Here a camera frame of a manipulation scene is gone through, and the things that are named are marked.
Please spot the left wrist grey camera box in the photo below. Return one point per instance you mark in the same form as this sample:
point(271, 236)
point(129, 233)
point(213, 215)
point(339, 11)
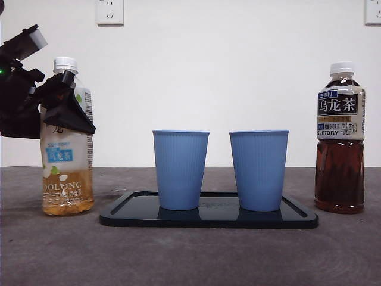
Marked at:
point(38, 38)

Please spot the dark oolong tea bottle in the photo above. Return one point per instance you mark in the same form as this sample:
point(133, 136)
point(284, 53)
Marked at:
point(339, 172)

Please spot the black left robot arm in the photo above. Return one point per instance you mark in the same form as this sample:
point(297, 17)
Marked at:
point(15, 119)

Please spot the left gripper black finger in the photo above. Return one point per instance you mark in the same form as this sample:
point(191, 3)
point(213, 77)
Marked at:
point(71, 119)

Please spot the blue ribbed cup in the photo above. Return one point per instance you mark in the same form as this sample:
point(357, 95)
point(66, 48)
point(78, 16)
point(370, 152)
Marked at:
point(180, 169)
point(259, 169)

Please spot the jasmine oolong tea bottle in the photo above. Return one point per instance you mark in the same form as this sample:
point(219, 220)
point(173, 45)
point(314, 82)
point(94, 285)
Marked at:
point(67, 178)

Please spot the dark blue tray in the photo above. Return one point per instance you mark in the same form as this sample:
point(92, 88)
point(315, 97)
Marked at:
point(208, 220)

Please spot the white wall socket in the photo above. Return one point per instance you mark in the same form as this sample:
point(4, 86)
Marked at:
point(110, 12)
point(373, 12)

